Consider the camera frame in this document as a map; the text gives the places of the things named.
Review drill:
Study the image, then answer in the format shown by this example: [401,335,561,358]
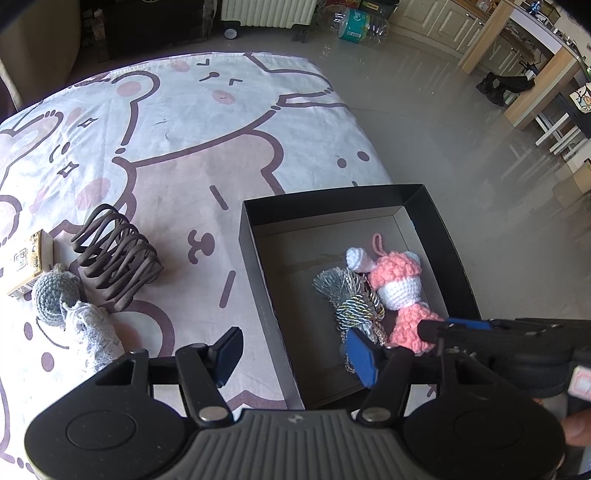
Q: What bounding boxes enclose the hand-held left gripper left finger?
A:
[92,326,245,428]

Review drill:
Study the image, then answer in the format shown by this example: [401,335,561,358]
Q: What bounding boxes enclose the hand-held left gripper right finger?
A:
[345,327,504,425]

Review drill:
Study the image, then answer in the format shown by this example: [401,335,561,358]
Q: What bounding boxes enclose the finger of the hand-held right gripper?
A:
[417,317,573,345]

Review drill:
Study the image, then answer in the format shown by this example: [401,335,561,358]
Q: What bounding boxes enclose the pink crochet doll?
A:
[346,233,447,357]

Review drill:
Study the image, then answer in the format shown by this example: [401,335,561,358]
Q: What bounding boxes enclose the black cardboard box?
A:
[238,184,482,411]

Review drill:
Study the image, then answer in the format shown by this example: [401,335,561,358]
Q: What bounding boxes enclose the grey crochet toy with lace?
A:
[59,300,127,376]

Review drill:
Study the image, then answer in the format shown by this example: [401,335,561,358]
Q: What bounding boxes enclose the blue crochet mouse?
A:
[31,263,85,329]

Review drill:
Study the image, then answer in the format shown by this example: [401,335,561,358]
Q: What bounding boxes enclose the person's right hand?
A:
[560,410,591,449]

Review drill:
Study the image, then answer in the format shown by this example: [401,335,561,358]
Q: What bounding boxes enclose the brown cardboard carton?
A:
[551,159,591,209]

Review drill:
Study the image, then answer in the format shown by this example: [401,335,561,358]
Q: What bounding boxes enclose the small yellow cardboard packet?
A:
[0,229,55,299]

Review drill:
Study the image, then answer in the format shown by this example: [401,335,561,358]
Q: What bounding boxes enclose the printed cartoon blanket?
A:
[0,52,394,467]

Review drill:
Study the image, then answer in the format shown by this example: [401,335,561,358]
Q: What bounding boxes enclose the black shoes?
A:
[477,71,536,108]

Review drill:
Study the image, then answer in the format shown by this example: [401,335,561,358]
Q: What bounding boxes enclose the wooden desk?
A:
[459,0,591,133]

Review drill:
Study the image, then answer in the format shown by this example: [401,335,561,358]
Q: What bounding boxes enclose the cream kitchen cabinets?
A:
[392,0,491,59]

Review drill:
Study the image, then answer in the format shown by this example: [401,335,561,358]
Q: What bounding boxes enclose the pack of water bottles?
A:
[328,6,391,45]

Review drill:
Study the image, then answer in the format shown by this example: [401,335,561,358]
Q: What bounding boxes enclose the dark wooden cabinet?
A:
[78,0,219,62]

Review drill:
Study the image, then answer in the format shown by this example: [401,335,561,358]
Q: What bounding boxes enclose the white radiator heater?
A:
[220,0,320,40]

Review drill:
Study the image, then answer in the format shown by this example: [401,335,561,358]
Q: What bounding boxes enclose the beige sofa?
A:
[0,0,82,114]

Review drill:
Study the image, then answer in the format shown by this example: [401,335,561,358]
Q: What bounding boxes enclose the silver tinsel rope toy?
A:
[312,267,387,371]

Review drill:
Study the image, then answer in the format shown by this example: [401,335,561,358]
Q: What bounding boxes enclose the white chair frame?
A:
[534,107,588,161]

